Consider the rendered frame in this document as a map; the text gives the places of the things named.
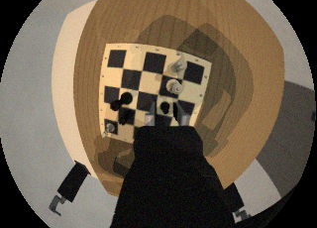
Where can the white chess queen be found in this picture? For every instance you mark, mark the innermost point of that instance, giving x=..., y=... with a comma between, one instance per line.
x=173, y=86

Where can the white bishop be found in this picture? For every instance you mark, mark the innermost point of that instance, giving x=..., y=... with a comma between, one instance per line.
x=110, y=127

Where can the white chess king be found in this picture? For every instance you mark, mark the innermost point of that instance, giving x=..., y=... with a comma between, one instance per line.
x=175, y=68

